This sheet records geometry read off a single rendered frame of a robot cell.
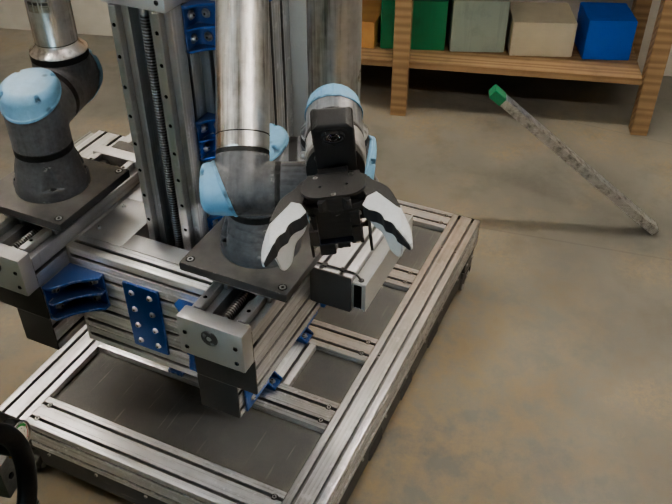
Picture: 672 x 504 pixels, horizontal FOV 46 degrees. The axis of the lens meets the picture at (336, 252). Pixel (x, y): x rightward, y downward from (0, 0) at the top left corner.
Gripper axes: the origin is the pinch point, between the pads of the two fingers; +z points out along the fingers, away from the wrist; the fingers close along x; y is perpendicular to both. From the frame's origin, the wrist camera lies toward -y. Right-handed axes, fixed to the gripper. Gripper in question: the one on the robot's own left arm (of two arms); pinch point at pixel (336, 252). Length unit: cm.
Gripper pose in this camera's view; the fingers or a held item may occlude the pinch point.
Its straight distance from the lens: 79.3
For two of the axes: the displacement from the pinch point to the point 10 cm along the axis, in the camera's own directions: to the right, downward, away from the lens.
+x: -9.9, 1.2, 0.7
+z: 0.2, 6.2, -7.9
